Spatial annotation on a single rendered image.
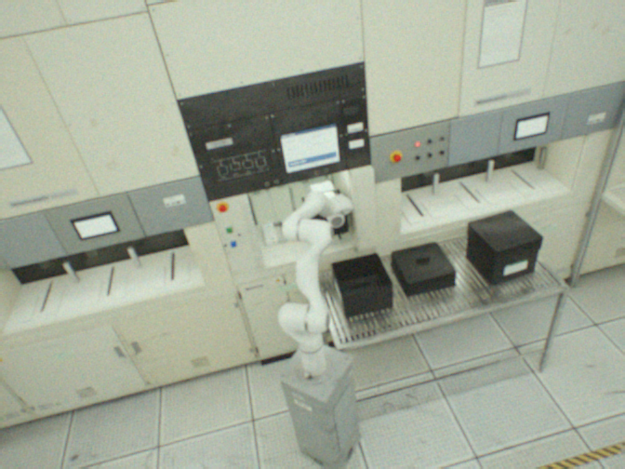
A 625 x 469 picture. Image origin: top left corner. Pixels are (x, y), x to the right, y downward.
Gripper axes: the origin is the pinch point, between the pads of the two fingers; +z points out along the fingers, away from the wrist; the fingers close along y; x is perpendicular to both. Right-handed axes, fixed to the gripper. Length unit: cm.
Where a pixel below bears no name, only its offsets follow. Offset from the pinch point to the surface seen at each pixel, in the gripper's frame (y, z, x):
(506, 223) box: 94, -38, -23
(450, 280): 56, -50, -44
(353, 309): -1, -54, -43
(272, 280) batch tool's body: -39, -10, -49
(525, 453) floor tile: 75, -114, -125
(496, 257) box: 77, -57, -27
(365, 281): 13, -30, -48
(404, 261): 36, -32, -39
